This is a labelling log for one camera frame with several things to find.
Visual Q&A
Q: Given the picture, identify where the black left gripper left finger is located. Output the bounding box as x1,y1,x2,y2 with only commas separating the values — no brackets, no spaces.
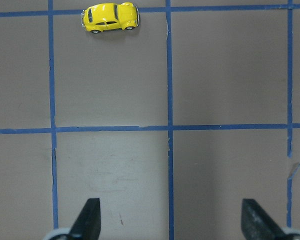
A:
69,198,101,240

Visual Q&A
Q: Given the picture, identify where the yellow toy beetle car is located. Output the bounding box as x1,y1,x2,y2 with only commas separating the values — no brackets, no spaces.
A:
80,2,140,34

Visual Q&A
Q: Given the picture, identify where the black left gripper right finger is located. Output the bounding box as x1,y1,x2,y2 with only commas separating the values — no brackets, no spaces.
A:
241,198,283,240

